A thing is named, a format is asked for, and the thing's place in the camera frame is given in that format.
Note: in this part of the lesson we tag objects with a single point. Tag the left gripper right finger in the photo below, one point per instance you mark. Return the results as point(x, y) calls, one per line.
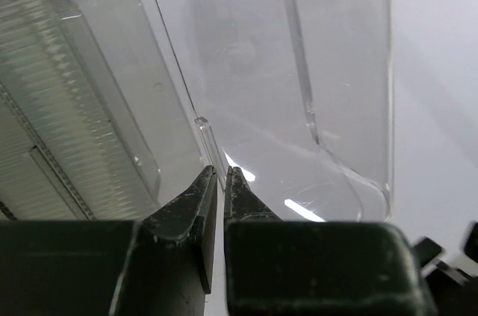
point(253, 249)

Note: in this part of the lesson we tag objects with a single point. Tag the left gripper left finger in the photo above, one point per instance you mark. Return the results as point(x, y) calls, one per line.
point(169, 262)

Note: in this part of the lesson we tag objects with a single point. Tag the clear acrylic organizer with lid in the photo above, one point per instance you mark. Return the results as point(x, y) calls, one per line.
point(111, 108)

